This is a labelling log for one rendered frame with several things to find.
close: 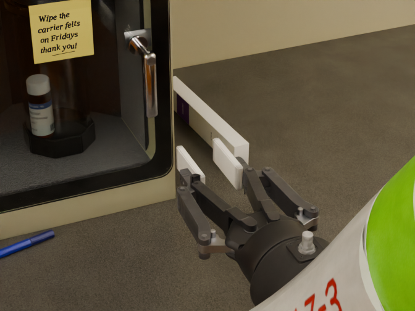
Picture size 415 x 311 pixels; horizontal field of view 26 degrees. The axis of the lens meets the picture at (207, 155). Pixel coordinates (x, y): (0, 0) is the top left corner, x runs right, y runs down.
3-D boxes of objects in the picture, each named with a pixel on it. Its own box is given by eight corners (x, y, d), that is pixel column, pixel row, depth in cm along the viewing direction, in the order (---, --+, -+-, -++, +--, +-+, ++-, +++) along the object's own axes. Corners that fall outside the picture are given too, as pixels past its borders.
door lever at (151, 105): (149, 99, 120) (130, 103, 119) (146, 33, 115) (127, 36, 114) (163, 117, 115) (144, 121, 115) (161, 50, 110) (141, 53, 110)
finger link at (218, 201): (260, 253, 90) (249, 258, 90) (197, 202, 98) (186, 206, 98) (261, 222, 88) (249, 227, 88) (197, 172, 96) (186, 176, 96)
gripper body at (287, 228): (333, 230, 84) (288, 180, 92) (251, 252, 81) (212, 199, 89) (328, 292, 88) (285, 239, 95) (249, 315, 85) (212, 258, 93)
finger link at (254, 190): (267, 221, 89) (281, 219, 89) (243, 161, 98) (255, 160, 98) (266, 252, 91) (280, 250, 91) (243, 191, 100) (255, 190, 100)
